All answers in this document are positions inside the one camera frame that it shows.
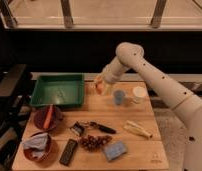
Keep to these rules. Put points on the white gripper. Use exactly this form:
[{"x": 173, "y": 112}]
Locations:
[{"x": 107, "y": 87}]

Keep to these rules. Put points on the orange apple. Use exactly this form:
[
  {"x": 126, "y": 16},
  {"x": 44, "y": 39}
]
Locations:
[{"x": 99, "y": 88}]

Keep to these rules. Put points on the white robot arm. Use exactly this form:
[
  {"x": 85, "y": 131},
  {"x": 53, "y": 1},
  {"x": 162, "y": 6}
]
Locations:
[{"x": 183, "y": 102}]

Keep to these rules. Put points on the green plastic tray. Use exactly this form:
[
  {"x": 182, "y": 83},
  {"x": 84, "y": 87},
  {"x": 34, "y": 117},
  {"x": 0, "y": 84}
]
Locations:
[{"x": 62, "y": 90}]

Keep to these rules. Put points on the blue translucent cup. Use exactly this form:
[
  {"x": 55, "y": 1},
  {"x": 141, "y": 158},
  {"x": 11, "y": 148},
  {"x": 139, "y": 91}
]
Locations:
[{"x": 119, "y": 96}]

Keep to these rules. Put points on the white cup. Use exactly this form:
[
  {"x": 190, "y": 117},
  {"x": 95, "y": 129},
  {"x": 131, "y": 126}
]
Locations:
[{"x": 139, "y": 94}]

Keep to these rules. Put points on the bunch of red grapes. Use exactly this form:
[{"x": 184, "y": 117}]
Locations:
[{"x": 91, "y": 143}]

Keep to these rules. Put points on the dark red bowl with carrot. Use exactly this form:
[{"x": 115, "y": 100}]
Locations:
[{"x": 41, "y": 115}]

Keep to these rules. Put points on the orange carrot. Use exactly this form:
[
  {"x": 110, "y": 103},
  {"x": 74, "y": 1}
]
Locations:
[{"x": 48, "y": 117}]

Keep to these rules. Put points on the blue sponge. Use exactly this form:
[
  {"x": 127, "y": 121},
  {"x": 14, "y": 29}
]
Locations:
[{"x": 114, "y": 150}]

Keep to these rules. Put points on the black remote control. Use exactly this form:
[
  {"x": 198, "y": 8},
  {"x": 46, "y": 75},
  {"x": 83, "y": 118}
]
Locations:
[{"x": 68, "y": 152}]

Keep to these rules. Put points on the blue grey cloth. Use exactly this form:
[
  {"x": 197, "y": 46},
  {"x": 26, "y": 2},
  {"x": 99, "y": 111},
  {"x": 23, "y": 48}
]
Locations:
[{"x": 38, "y": 143}]

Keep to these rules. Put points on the brown bowl with cloth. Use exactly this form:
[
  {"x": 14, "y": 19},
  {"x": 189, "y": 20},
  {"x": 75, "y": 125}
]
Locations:
[{"x": 28, "y": 152}]

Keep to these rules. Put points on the black chair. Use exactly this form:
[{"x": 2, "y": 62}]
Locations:
[{"x": 11, "y": 84}]

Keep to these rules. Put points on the black handled peeler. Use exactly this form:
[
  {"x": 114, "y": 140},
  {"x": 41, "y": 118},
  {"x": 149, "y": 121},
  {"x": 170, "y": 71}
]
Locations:
[{"x": 79, "y": 127}]

